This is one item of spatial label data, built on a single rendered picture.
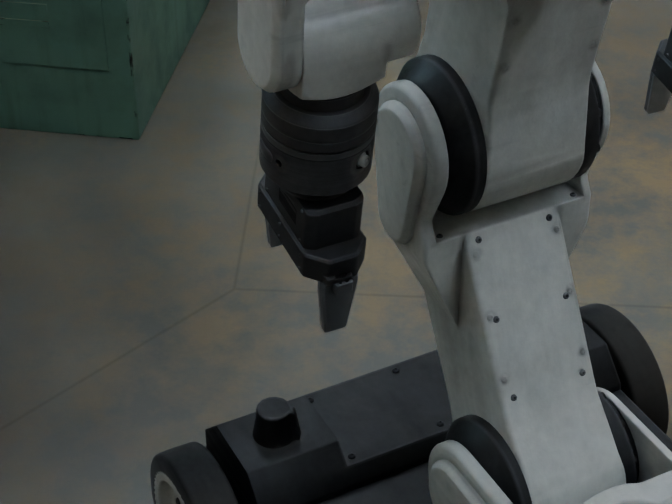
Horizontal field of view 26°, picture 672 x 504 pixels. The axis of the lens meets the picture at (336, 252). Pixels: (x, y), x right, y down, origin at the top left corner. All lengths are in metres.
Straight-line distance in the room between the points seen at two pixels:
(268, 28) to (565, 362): 0.51
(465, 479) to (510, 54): 0.41
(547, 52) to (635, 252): 1.03
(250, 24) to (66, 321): 1.10
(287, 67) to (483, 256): 0.37
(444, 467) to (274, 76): 0.50
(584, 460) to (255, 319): 0.78
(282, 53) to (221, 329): 1.06
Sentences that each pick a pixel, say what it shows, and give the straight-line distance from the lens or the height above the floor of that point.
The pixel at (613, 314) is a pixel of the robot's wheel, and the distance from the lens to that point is 1.77.
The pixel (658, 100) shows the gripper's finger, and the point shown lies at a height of 0.56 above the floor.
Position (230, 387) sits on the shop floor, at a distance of 1.94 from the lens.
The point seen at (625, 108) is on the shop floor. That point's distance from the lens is 2.57.
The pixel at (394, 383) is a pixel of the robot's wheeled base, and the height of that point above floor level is 0.19.
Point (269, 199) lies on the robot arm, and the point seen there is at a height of 0.62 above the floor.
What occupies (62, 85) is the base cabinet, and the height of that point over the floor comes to 0.09.
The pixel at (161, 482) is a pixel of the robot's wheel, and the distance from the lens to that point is 1.63.
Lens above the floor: 1.29
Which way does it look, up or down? 36 degrees down
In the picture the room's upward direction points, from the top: straight up
